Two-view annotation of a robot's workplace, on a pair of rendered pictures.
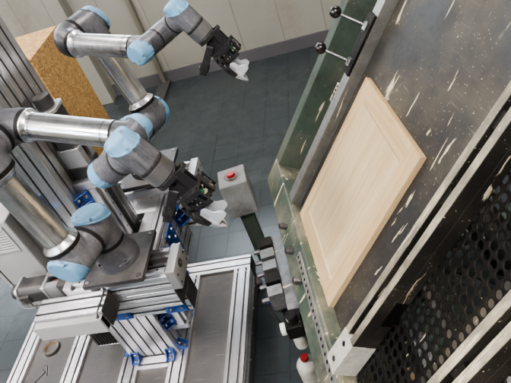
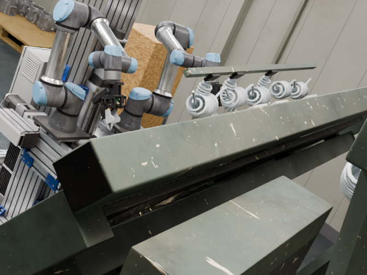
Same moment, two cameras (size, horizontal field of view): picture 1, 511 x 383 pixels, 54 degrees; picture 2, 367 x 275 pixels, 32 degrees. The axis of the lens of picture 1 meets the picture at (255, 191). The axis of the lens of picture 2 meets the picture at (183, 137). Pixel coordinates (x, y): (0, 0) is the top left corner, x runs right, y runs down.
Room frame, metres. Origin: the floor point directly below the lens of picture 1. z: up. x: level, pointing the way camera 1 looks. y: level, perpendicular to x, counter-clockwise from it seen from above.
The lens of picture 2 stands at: (-1.40, -0.97, 2.32)
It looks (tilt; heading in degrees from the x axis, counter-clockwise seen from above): 19 degrees down; 18
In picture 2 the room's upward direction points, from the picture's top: 24 degrees clockwise
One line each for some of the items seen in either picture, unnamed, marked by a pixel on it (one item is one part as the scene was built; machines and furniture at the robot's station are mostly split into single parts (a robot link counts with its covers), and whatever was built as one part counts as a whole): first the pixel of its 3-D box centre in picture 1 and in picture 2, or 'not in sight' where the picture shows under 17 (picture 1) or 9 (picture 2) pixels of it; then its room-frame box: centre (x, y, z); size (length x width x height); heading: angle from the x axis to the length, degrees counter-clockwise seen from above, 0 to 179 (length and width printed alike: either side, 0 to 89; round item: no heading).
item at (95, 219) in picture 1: (95, 226); (71, 97); (1.33, 0.53, 1.20); 0.13 x 0.12 x 0.14; 150
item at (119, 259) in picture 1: (112, 248); (65, 117); (1.34, 0.52, 1.09); 0.15 x 0.15 x 0.10
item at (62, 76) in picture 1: (66, 129); (130, 101); (3.36, 1.09, 0.63); 0.50 x 0.42 x 1.25; 165
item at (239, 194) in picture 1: (237, 191); not in sight; (1.69, 0.07, 0.84); 0.12 x 0.12 x 0.18; 84
